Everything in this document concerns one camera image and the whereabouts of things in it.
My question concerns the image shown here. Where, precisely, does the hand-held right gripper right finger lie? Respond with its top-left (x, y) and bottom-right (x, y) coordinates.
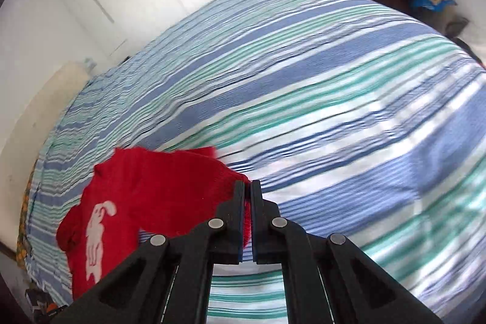
top-left (251, 180), bottom-right (445, 324)

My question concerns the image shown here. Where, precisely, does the beige headboard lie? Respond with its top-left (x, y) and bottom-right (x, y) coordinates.
top-left (0, 60), bottom-right (92, 234)

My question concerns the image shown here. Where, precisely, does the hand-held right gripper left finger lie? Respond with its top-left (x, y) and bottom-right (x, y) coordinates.
top-left (49, 180), bottom-right (246, 324)

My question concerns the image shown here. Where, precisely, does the orange patterned cloth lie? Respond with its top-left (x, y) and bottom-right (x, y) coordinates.
top-left (16, 161), bottom-right (39, 266)

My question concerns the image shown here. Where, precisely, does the red sweater with white figure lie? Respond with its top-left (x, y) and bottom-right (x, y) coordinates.
top-left (56, 146), bottom-right (252, 300)

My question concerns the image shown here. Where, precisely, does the striped bed sheet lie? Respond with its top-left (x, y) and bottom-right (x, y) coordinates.
top-left (17, 0), bottom-right (486, 324)

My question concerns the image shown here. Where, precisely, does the dark printed box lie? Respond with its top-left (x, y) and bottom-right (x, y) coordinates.
top-left (25, 288), bottom-right (58, 323)

